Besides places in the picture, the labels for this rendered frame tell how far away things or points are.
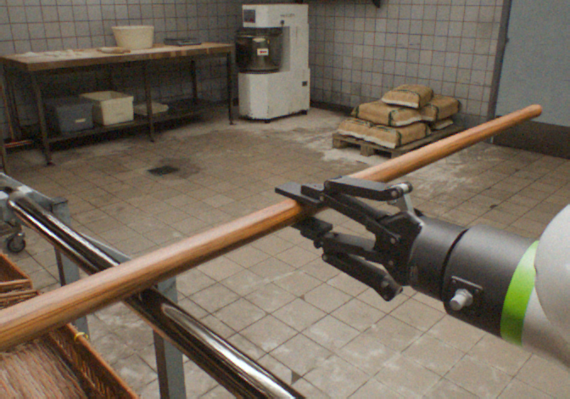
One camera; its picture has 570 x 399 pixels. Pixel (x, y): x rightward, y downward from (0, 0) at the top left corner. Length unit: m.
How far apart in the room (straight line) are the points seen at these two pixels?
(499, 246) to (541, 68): 4.88
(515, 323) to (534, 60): 4.93
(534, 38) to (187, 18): 3.81
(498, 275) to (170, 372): 0.77
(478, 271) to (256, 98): 5.52
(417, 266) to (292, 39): 5.72
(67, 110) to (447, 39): 3.84
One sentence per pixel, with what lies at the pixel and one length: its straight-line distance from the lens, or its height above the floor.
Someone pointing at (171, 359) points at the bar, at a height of 0.76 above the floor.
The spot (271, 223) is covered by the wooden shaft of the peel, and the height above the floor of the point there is 1.20.
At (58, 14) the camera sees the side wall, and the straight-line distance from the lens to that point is 5.76.
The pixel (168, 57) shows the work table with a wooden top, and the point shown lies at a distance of 5.34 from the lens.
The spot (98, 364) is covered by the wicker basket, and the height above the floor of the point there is 0.72.
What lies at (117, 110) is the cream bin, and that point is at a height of 0.35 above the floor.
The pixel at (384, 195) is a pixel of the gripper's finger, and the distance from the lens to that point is 0.52.
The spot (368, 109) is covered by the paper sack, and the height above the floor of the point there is 0.41.
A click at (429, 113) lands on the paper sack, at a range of 5.08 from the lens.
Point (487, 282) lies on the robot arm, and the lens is 0.46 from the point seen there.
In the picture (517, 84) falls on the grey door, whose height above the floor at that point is 0.62.
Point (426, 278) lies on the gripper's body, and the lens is 0.49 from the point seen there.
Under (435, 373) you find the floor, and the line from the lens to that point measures 2.25.
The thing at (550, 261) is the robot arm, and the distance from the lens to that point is 0.33.
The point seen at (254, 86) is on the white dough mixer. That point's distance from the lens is 5.89.
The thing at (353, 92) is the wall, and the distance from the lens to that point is 6.44.
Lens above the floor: 1.43
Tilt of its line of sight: 21 degrees down
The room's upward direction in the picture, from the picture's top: straight up
